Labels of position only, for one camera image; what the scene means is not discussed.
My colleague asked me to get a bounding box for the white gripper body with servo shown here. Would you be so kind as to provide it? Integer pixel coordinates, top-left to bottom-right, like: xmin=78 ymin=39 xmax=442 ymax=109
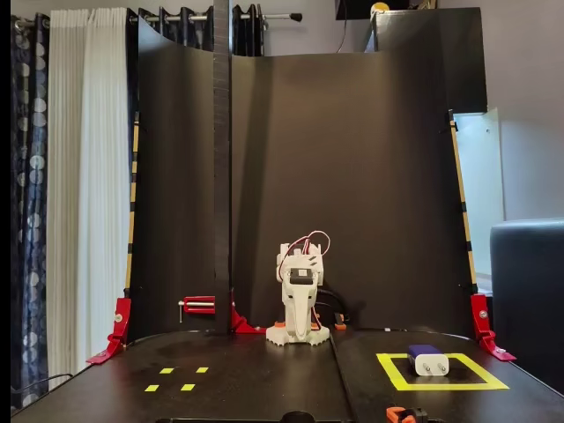
xmin=281 ymin=263 xmax=319 ymax=294

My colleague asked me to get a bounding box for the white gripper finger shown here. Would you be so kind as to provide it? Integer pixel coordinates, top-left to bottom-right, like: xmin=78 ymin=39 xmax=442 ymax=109
xmin=285 ymin=293 xmax=302 ymax=344
xmin=299 ymin=291 xmax=317 ymax=343

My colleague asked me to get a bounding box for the blue and white charger block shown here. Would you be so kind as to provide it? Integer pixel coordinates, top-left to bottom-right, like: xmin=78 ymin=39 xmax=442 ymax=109
xmin=405 ymin=343 xmax=450 ymax=378

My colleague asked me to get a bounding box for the red screw clamp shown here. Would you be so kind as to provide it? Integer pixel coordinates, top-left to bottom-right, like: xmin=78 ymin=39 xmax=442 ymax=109
xmin=178 ymin=295 xmax=217 ymax=323

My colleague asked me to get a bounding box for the black backdrop sheet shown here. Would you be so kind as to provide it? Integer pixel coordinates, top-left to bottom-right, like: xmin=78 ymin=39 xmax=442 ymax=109
xmin=127 ymin=6 xmax=488 ymax=340

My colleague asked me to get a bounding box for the black upright pole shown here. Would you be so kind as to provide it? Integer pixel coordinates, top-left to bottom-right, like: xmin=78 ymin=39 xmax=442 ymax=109
xmin=212 ymin=0 xmax=234 ymax=334

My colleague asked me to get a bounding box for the yellow tape square outline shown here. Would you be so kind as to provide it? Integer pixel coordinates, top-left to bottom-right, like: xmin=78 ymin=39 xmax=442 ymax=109
xmin=375 ymin=352 xmax=511 ymax=392

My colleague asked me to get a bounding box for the yellow black striped stick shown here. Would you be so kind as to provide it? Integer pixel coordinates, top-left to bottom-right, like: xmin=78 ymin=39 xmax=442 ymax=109
xmin=124 ymin=112 xmax=140 ymax=294
xmin=447 ymin=108 xmax=479 ymax=295

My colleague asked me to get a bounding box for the white pleated curtain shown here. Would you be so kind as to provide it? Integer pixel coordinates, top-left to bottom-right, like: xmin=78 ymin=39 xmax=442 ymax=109
xmin=47 ymin=8 xmax=133 ymax=389

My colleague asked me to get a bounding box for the silver curtain rod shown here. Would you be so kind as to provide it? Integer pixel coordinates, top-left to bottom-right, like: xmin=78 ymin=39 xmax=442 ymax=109
xmin=140 ymin=11 xmax=303 ymax=23

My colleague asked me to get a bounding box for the dark blue patterned curtain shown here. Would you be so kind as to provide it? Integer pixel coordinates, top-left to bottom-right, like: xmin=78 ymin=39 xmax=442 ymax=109
xmin=125 ymin=4 xmax=265 ymax=56
xmin=11 ymin=12 xmax=49 ymax=411

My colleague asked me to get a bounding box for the red white servo cable loop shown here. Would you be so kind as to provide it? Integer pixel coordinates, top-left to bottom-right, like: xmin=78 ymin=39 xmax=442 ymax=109
xmin=281 ymin=230 xmax=331 ymax=270

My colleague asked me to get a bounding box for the red pole base bracket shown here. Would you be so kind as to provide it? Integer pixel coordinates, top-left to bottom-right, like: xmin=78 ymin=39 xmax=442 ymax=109
xmin=228 ymin=288 xmax=268 ymax=336

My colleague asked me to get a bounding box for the red corner bracket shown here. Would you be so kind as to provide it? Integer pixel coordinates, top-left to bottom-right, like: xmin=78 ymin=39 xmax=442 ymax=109
xmin=469 ymin=293 xmax=517 ymax=363
xmin=85 ymin=298 xmax=132 ymax=366

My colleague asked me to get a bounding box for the thin black cable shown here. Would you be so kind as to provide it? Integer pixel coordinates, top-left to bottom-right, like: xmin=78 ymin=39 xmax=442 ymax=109
xmin=11 ymin=373 xmax=74 ymax=396

